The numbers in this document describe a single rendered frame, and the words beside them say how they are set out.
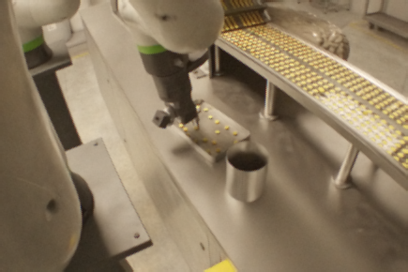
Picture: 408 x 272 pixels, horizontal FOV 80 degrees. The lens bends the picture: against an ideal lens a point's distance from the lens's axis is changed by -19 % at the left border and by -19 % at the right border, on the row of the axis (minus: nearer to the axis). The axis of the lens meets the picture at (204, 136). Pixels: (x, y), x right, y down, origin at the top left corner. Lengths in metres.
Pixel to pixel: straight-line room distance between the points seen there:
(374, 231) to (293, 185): 0.20
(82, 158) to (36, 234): 0.38
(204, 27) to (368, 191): 0.48
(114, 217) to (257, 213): 0.27
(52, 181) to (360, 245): 0.52
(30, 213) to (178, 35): 0.28
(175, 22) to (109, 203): 0.29
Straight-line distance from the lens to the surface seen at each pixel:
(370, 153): 0.54
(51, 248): 0.22
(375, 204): 0.66
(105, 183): 0.50
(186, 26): 0.38
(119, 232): 0.44
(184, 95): 0.61
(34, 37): 1.03
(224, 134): 0.72
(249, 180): 0.54
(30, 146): 0.18
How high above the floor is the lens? 1.28
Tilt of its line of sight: 41 degrees down
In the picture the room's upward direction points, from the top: 4 degrees counter-clockwise
